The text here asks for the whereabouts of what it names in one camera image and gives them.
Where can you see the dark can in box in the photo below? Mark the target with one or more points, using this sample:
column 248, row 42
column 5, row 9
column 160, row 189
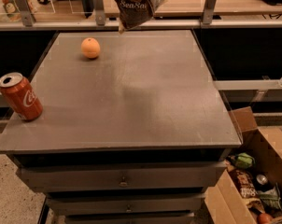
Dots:
column 262, row 183

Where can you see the grey drawer cabinet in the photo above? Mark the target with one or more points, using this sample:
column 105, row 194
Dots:
column 135, row 136

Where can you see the brown Late July chip bag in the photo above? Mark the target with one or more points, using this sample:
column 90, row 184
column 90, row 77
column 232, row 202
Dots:
column 135, row 12

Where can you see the orange fruit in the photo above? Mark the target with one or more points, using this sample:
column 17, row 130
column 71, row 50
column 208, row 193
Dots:
column 90, row 48

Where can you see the red Coca-Cola can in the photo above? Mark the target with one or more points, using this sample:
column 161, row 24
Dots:
column 19, row 94

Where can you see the brown chip bag in box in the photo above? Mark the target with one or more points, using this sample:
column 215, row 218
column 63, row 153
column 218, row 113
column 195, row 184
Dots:
column 244, row 184

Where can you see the red apple in box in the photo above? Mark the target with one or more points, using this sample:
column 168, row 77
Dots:
column 264, row 218

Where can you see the wooden desk top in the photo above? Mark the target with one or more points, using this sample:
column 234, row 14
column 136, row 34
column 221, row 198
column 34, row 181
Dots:
column 183, row 8

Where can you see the green snack bag in box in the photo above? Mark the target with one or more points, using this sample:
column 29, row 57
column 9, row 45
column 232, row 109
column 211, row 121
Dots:
column 242, row 160

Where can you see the green packet in box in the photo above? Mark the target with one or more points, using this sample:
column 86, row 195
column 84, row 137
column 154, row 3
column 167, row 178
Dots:
column 271, row 198

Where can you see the cardboard box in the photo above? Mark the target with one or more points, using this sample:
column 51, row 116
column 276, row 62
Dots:
column 224, row 202

